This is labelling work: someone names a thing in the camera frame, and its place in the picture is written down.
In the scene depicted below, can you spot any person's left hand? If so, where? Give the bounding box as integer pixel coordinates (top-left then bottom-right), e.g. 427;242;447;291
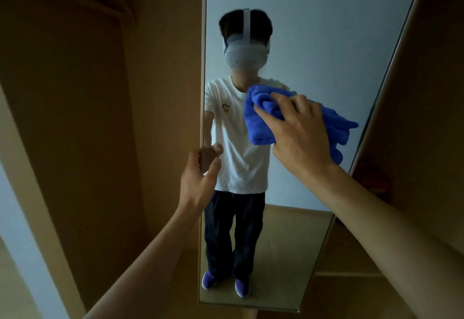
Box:
177;149;222;218

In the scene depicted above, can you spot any person's right hand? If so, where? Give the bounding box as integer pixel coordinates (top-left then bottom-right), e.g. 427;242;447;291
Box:
253;92;338;182

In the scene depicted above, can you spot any blue microfibre cloth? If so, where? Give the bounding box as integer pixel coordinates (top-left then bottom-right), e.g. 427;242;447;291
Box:
243;84;360;166

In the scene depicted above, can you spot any tall framed mirror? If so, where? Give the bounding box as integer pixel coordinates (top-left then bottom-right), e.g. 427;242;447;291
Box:
197;0;432;313

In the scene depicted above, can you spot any wooden wardrobe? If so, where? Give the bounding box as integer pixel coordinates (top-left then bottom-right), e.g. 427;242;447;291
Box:
0;0;464;319

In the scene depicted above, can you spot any person's right forearm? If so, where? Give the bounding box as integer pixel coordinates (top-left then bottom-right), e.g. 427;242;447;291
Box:
308;164;464;319

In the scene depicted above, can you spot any person's left forearm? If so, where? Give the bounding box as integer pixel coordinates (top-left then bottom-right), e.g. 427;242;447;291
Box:
83;206;204;319

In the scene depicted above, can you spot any red box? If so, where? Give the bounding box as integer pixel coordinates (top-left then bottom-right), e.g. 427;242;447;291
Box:
357;168;394;200

